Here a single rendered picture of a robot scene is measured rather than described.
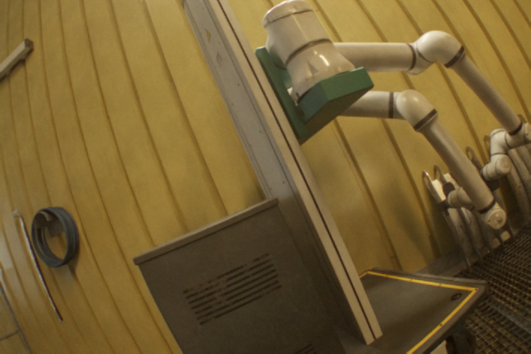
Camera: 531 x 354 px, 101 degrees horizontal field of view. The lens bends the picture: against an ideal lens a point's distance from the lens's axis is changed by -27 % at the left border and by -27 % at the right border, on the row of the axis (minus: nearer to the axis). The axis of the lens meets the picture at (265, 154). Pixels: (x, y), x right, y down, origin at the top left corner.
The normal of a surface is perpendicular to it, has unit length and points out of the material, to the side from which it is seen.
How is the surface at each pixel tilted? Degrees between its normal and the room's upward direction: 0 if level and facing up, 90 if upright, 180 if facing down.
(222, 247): 90
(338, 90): 90
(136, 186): 90
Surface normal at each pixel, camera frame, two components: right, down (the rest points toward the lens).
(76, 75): -0.13, -0.08
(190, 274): 0.22, -0.23
